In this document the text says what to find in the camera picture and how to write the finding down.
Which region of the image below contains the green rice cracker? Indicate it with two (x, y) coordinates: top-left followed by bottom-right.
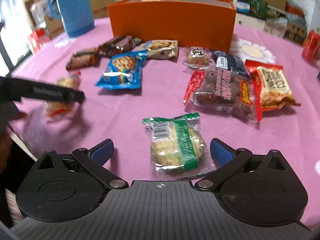
(142, 113), (216, 179)

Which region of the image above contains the dark red wafer packet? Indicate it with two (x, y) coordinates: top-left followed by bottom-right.
(66, 48), (99, 71)

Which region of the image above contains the red clear snack packet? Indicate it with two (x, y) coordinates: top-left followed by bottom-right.
(45, 71), (81, 118)

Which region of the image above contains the red jujube snack bag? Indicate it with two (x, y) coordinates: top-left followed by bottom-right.
(183, 66), (263, 122)

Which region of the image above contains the red broad bean packet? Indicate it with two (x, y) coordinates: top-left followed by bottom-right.
(245, 60), (301, 112)

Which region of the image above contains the pink floral tablecloth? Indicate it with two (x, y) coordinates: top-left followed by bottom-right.
(12, 25), (319, 226)

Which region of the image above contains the blue cookie packet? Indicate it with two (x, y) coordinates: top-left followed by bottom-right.
(95, 50), (148, 90)

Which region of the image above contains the dark blue snack packet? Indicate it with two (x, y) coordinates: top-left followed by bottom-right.
(211, 50), (250, 79)

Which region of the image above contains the blue thermos jug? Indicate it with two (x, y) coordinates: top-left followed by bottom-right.
(47, 0), (94, 37)

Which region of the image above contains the small round pastry packet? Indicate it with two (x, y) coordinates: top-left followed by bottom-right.
(183, 46), (215, 69)

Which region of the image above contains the brown chocolate bar packet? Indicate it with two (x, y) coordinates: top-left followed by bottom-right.
(97, 35), (142, 58)

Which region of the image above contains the beige chocolate cookie packet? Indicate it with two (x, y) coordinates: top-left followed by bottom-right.
(141, 40), (178, 60)

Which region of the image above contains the large cardboard box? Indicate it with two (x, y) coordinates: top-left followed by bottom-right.
(90, 0), (115, 19)

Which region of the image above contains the red soda can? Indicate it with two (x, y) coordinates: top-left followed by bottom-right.
(302, 30), (320, 66)

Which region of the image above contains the orange storage box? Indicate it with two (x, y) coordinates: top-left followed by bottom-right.
(108, 0), (236, 52)

